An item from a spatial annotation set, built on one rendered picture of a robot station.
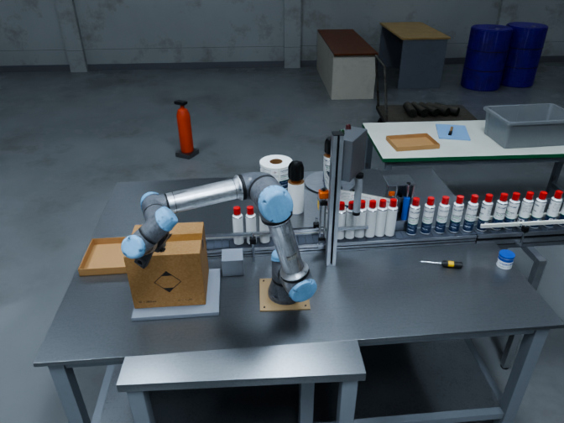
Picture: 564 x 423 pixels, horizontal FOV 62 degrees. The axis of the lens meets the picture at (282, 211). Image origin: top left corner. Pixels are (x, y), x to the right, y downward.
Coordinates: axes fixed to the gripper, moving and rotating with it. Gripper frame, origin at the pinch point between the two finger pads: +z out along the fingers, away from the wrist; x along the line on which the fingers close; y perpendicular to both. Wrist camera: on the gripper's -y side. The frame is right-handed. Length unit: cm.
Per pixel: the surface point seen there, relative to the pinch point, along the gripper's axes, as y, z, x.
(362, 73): 247, 539, -8
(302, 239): 28, 56, -48
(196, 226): 9.2, 21.1, -5.1
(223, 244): 4, 51, -17
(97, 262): -37, 44, 29
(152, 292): -22.2, 10.1, -6.8
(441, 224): 74, 60, -102
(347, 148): 73, 17, -40
